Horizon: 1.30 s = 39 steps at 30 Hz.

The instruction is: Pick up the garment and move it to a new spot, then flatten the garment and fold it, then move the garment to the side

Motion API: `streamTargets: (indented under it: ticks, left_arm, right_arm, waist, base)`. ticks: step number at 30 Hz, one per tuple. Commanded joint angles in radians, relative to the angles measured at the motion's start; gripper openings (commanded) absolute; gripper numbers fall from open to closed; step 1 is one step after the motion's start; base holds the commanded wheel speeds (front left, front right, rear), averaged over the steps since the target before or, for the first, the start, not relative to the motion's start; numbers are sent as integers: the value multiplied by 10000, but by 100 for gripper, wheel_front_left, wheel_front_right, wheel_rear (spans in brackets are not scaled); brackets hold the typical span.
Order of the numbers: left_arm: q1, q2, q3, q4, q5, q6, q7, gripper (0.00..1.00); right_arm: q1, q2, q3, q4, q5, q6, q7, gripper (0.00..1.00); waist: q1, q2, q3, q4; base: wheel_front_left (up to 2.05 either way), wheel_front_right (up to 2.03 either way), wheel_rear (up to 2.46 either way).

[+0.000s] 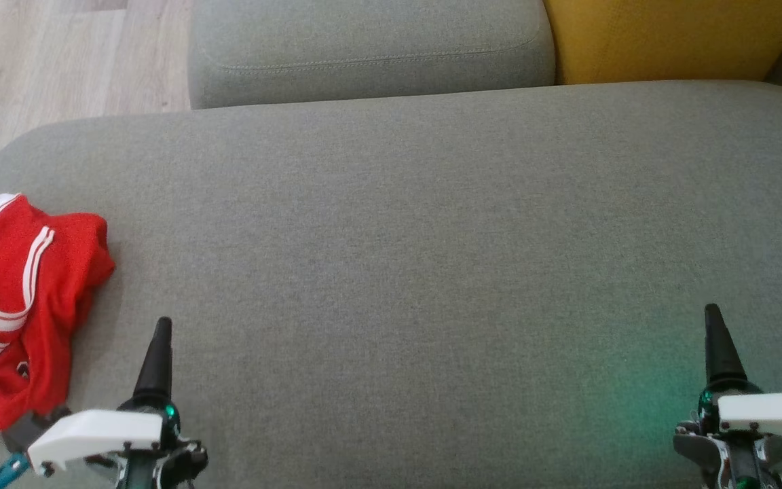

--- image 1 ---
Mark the red white sports jersey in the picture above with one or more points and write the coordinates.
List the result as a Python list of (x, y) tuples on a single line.
[(65, 258)]

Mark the yellow sofa backrest cushion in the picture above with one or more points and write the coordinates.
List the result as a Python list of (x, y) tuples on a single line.
[(669, 34)]

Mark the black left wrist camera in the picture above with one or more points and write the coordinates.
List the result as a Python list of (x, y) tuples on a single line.
[(21, 428)]

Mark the grey sofa seat cushion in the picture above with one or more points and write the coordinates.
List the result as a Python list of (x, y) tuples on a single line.
[(364, 41)]

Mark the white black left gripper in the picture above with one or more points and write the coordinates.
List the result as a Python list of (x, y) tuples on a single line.
[(99, 431)]

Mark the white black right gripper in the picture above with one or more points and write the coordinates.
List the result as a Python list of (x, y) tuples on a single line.
[(764, 414)]

